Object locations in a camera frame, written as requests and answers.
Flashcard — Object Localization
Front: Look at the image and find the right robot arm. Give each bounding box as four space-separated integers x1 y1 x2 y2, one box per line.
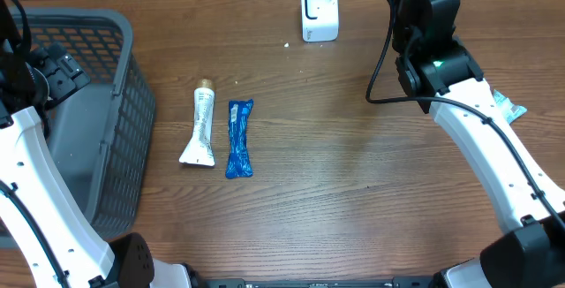
385 0 564 287

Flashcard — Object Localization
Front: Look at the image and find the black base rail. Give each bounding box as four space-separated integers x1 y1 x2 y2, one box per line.
202 276 433 288

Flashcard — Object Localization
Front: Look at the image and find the blue snack packet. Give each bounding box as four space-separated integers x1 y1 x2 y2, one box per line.
225 99 254 178

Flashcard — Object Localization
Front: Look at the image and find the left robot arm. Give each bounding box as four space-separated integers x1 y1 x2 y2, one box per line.
1 0 200 287

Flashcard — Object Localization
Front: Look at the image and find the grey plastic mesh basket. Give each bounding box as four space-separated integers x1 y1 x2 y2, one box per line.
26 7 155 239

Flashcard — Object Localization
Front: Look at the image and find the white tube with gold cap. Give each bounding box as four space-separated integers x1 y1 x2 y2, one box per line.
179 79 215 167

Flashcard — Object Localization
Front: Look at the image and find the teal white snack packet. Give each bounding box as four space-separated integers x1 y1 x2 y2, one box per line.
493 89 527 124

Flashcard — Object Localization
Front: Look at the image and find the white barcode scanner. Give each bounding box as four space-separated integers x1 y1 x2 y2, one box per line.
300 0 339 42

